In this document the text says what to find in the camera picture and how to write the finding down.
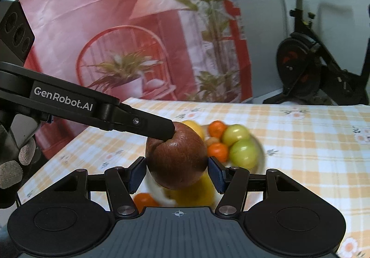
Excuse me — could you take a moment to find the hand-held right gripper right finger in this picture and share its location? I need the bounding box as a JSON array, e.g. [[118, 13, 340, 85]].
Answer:
[[207, 156, 301, 216]]

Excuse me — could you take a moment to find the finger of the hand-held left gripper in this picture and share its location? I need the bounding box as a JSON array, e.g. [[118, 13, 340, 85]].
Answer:
[[100, 101, 176, 141]]

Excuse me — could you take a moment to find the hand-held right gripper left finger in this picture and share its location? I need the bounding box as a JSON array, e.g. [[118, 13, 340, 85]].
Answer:
[[55, 157, 148, 216]]

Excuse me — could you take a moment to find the beige plate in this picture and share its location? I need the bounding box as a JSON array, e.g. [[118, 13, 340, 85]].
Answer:
[[145, 123, 265, 208]]

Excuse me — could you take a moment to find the large yellow citrus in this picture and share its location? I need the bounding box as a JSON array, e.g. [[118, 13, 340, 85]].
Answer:
[[165, 173, 216, 206]]

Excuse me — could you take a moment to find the dull red apple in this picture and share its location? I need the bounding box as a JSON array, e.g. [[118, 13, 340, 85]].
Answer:
[[145, 121, 209, 190]]

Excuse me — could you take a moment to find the yellow-green apple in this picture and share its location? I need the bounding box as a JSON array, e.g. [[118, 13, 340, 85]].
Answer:
[[222, 124, 250, 147]]

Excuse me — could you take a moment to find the person's left hand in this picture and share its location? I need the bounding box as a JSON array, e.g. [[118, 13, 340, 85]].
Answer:
[[0, 128, 38, 209]]

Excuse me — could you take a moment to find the tangerine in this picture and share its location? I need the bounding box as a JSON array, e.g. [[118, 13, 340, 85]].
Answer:
[[207, 142, 229, 160], [208, 121, 228, 138], [133, 192, 159, 214]]

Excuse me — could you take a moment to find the green apple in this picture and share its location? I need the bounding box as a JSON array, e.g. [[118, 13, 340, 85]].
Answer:
[[228, 138, 259, 170]]

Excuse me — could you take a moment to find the yellow lemon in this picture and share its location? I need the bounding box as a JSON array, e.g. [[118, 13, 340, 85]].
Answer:
[[181, 120, 205, 140]]

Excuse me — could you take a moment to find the orange checked floral tablecloth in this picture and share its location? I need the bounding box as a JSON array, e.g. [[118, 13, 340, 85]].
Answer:
[[17, 97, 370, 258]]

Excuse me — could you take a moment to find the red printed curtain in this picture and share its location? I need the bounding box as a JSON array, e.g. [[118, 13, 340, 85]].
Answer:
[[0, 0, 253, 189]]

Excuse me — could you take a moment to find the black exercise bike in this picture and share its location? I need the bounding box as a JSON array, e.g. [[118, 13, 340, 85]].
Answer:
[[262, 0, 370, 106]]

